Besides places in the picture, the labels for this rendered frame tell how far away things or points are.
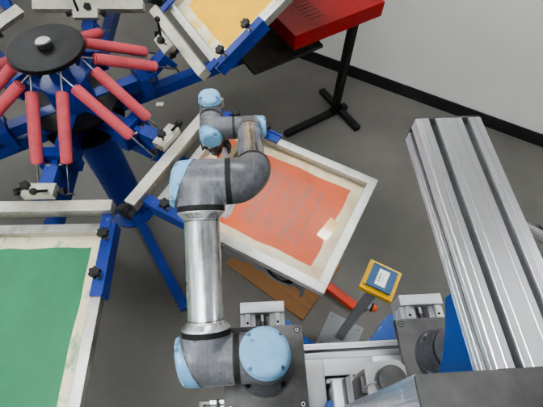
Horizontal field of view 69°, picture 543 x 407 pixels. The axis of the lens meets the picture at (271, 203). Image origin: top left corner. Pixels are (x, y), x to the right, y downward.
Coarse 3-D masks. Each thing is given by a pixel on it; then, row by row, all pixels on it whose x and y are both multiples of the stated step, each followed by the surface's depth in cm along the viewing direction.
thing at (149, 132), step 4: (144, 128) 180; (148, 128) 180; (152, 128) 180; (140, 132) 179; (144, 132) 179; (148, 132) 179; (152, 132) 179; (156, 132) 179; (140, 136) 181; (144, 136) 179; (148, 136) 177; (152, 136) 177; (156, 136) 178; (144, 140) 181; (148, 140) 179; (152, 140) 177; (172, 144) 176; (168, 148) 176
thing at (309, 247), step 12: (240, 204) 170; (228, 216) 167; (240, 228) 165; (252, 228) 165; (312, 228) 165; (264, 240) 162; (276, 240) 162; (312, 240) 162; (288, 252) 159; (300, 252) 160; (312, 252) 160
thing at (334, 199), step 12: (276, 168) 181; (288, 168) 181; (300, 168) 181; (312, 180) 178; (324, 180) 178; (336, 192) 175; (348, 192) 175; (324, 204) 171; (336, 204) 171; (324, 216) 168; (336, 216) 168
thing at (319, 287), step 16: (272, 144) 185; (288, 144) 184; (304, 160) 183; (320, 160) 179; (352, 176) 175; (368, 176) 175; (368, 192) 171; (352, 224) 163; (224, 240) 158; (256, 256) 154; (336, 256) 155; (288, 272) 151; (320, 288) 148
